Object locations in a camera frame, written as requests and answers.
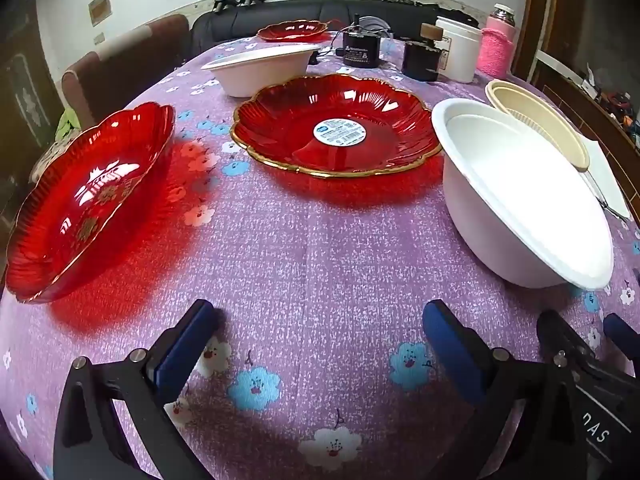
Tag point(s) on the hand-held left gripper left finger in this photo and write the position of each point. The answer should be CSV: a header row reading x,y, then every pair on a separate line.
x,y
186,345

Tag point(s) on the bottle with pink knit sleeve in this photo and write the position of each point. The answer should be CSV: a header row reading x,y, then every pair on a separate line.
x,y
495,50

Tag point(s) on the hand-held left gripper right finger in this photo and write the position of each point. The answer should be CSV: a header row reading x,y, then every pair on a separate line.
x,y
450,352

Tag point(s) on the beige ribbed bowl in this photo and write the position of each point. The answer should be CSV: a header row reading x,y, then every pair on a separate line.
x,y
550,120

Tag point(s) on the lined paper notepad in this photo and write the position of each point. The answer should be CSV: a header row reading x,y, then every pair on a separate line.
x,y
607,172

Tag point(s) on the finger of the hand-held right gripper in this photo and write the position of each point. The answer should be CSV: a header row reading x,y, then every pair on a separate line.
x,y
556,331
620,334

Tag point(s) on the dark jar with wooden lid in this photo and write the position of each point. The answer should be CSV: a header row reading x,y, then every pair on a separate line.
x,y
420,62

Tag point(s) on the floral cushion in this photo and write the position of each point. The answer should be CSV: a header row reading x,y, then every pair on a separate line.
x,y
46,160

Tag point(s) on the wooden door frame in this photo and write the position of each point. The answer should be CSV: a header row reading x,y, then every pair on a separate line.
x,y
535,10

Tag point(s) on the black and silver pen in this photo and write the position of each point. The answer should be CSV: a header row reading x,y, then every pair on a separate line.
x,y
611,206

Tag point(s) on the green cloth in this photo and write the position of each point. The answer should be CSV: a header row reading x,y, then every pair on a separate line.
x,y
67,125

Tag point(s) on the purple floral tablecloth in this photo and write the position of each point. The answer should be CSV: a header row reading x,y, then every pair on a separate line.
x,y
320,240

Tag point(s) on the dark wooden cabinet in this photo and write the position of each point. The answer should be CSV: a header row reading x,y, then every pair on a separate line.
x,y
25,100

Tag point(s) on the red gold-rimmed plate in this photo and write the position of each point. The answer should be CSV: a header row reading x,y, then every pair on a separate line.
x,y
292,31

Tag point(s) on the beige wall plaque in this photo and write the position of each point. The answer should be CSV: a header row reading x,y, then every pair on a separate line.
x,y
100,7

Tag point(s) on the brown upholstered chair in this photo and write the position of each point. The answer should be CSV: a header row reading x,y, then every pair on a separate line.
x,y
125,60

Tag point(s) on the deep white bowl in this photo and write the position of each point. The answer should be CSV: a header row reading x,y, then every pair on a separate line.
x,y
500,210

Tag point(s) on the white plastic jar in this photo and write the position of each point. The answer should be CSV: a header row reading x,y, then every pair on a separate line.
x,y
460,50

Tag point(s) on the wooden sideboard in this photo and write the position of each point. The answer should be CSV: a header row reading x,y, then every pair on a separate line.
x,y
590,110

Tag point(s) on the black power adapter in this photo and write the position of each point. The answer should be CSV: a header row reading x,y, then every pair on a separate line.
x,y
361,50

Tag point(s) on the red plate with round sticker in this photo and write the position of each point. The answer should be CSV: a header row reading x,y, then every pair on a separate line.
x,y
295,125

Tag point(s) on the black leather sofa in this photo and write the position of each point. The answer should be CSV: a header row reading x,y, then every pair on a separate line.
x,y
300,12

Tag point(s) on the shallow white bowl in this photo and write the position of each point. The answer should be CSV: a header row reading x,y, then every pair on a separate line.
x,y
260,72

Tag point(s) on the red scalloped plate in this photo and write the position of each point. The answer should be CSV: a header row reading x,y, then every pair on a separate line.
x,y
90,200

